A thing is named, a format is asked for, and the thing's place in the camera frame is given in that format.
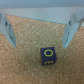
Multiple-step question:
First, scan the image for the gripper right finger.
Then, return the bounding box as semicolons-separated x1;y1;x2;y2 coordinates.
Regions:
62;14;84;49

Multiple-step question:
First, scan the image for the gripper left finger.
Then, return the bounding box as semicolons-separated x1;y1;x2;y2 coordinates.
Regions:
0;13;17;48

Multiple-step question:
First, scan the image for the purple block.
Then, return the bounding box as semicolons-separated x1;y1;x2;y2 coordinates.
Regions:
39;47;58;66

